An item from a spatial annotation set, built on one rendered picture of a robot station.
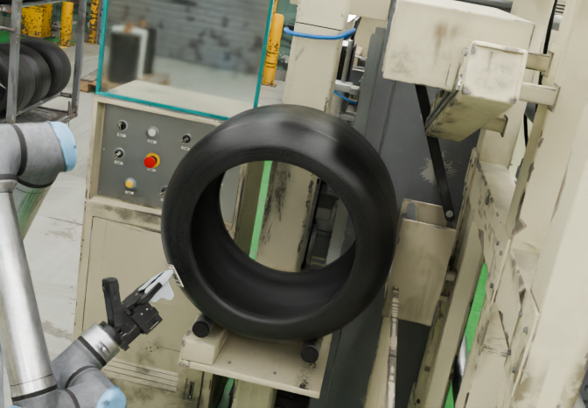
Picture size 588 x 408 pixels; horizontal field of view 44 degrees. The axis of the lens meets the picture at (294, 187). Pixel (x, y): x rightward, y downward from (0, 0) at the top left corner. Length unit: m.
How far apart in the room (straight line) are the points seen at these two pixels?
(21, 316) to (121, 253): 1.10
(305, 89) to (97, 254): 1.07
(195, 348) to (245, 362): 0.14
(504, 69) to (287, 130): 0.58
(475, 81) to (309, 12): 0.82
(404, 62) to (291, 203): 0.84
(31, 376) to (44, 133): 0.52
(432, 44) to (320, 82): 0.70
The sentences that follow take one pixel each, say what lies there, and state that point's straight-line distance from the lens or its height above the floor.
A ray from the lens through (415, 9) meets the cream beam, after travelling 1.35.
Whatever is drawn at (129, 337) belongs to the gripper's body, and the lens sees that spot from 1.79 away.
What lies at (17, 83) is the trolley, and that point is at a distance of 5.45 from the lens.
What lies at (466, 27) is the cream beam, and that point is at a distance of 1.36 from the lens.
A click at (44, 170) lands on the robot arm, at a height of 1.28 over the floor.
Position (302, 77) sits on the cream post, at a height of 1.51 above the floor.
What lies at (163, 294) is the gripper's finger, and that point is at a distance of 1.80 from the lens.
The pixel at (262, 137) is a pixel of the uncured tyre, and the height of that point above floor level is 1.42.
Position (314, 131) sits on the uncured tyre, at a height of 1.45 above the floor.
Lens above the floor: 1.83
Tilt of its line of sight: 17 degrees down
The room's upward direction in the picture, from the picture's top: 10 degrees clockwise
